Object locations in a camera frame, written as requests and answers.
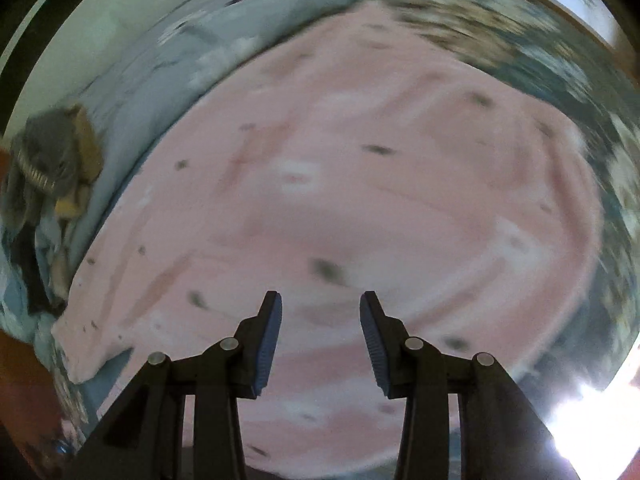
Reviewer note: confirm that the light blue printed bedsheet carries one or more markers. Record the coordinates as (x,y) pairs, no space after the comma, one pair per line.
(150,75)

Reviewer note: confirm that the pile of mixed clothes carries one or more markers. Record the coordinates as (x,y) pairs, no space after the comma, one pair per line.
(47,180)

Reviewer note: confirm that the dark floral blanket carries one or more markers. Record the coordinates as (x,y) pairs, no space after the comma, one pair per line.
(565,75)

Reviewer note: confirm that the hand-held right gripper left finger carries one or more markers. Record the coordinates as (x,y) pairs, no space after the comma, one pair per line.
(267,345)

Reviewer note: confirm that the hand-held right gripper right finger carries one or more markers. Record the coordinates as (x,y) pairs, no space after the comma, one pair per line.
(374,345)

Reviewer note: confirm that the pink patterned garment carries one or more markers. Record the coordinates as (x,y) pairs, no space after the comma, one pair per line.
(360,170)

